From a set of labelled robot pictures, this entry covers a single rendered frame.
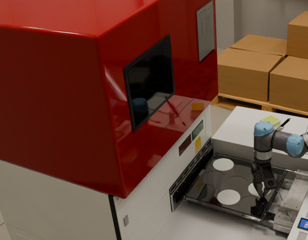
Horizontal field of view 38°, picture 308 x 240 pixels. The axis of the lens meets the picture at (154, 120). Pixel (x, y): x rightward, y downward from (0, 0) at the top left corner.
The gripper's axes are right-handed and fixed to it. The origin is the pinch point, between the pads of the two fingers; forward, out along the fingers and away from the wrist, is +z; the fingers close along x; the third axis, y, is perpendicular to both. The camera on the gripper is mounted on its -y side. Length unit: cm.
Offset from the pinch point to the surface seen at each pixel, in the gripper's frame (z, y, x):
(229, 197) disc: 1.2, 3.1, 14.1
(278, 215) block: 0.3, -12.8, -2.7
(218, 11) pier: 44, 385, -58
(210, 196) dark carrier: 1.4, 5.6, 22.3
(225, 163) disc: 1.4, 28.0, 10.5
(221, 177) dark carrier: 1.4, 17.7, 14.6
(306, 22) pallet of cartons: 15, 236, -110
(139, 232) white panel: -4, -15, 55
